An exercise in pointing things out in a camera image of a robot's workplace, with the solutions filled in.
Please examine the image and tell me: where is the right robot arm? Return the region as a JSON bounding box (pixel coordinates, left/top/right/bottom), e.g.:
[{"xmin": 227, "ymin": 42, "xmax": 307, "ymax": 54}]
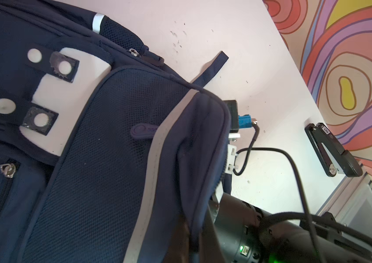
[{"xmin": 209, "ymin": 194, "xmax": 372, "ymax": 263}]

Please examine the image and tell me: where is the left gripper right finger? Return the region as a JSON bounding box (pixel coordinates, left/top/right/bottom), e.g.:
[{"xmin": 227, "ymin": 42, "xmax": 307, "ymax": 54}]
[{"xmin": 199, "ymin": 207, "xmax": 226, "ymax": 263}]

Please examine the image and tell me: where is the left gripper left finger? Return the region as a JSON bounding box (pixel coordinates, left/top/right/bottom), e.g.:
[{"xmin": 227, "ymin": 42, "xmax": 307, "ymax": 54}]
[{"xmin": 163, "ymin": 217, "xmax": 190, "ymax": 263}]

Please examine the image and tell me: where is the navy blue backpack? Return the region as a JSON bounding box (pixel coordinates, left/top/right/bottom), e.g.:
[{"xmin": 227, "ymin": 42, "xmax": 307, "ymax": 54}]
[{"xmin": 0, "ymin": 1, "xmax": 231, "ymax": 263}]

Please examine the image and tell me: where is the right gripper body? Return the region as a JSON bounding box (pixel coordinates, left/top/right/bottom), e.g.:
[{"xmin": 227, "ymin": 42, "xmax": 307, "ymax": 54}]
[{"xmin": 208, "ymin": 192, "xmax": 270, "ymax": 263}]

